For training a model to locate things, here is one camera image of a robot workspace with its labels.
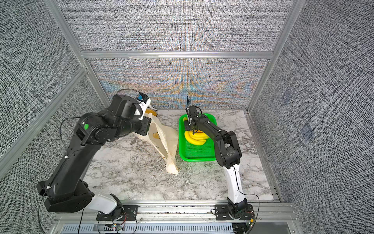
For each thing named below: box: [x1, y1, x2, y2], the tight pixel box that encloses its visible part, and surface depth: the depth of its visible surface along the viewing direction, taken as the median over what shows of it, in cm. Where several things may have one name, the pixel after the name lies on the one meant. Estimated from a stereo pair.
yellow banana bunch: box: [184, 129, 210, 146], surface depth 97 cm
